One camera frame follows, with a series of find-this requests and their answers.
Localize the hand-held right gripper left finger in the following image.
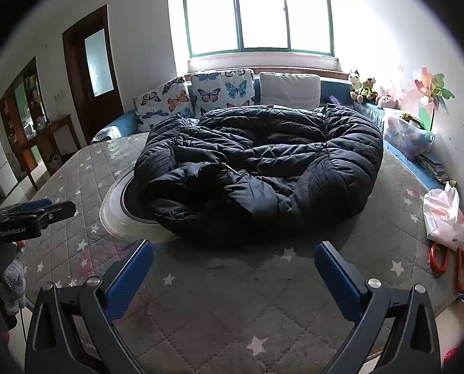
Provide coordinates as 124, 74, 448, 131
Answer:
25, 239, 155, 374

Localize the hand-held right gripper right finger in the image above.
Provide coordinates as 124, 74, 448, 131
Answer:
314, 241, 442, 374

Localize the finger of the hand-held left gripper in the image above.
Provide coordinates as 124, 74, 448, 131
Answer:
29, 201, 77, 227
0, 199, 54, 216

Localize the black puffer jacket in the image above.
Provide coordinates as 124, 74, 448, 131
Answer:
133, 103, 384, 242

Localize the white low cabinet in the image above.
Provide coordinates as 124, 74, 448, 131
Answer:
0, 152, 22, 203

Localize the grey knitted toy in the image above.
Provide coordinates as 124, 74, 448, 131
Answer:
0, 257, 27, 314

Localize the round white tray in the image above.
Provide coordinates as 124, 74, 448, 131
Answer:
101, 173, 186, 240

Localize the wooden glass-front cabinet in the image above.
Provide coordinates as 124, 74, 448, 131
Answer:
0, 56, 47, 191

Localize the dark wooden desk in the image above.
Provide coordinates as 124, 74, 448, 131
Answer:
31, 115, 82, 191

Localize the grey star-print quilted mattress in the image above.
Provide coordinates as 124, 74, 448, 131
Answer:
22, 132, 464, 367

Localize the white plastic bag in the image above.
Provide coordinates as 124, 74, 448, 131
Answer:
423, 182, 464, 252

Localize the dark wooden door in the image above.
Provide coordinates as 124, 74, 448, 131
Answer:
62, 5, 124, 145

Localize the butterfly print pillow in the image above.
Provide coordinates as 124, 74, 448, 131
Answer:
134, 77, 194, 133
190, 69, 255, 119

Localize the stack of cards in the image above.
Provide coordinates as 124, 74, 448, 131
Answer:
415, 154, 457, 184

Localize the clear plastic storage box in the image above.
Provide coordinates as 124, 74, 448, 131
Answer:
383, 108, 436, 161

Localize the pink plush toy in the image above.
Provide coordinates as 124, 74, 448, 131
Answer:
376, 93, 400, 110

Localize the brown bear plush toy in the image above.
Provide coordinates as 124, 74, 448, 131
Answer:
351, 78, 378, 104

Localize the blue sofa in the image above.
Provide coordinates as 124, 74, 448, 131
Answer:
92, 74, 457, 191

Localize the white pillow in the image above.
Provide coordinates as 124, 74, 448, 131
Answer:
259, 72, 321, 108

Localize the panda plush toy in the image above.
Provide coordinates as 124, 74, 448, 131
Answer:
347, 69, 363, 94

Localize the artificial flower sprig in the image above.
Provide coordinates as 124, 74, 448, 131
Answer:
413, 67, 455, 131

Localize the green-framed window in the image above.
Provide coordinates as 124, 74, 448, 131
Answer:
181, 0, 336, 59

